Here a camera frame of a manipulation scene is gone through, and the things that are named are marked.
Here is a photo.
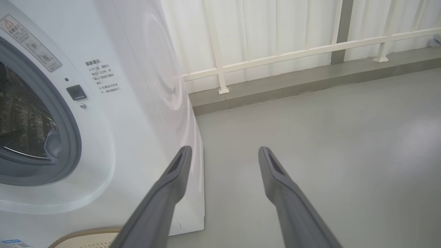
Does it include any blue energy label sticker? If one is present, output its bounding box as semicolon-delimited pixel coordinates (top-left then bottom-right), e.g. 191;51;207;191
0;239;33;248

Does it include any round white filter cover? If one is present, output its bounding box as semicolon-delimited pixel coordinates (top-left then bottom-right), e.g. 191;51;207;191
168;219;182;237

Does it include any white front-load washing machine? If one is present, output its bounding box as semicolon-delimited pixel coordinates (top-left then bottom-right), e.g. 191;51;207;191
0;0;205;248

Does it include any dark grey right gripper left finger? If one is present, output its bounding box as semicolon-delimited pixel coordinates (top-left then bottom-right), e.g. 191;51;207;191
110;146;192;248

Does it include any white metal railing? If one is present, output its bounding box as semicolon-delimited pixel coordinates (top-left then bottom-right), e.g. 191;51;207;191
182;0;441;94

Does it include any cream perforated laundry basket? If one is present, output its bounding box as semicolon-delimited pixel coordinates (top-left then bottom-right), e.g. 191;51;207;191
48;226;123;248

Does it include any grey warning sticker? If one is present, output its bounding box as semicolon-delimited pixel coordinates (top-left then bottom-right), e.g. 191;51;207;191
0;14;62;72

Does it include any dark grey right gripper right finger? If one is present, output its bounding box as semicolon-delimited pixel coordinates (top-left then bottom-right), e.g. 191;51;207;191
258;146;342;248

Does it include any black text instruction label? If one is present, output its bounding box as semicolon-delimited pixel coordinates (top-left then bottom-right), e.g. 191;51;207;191
85;59;121;95

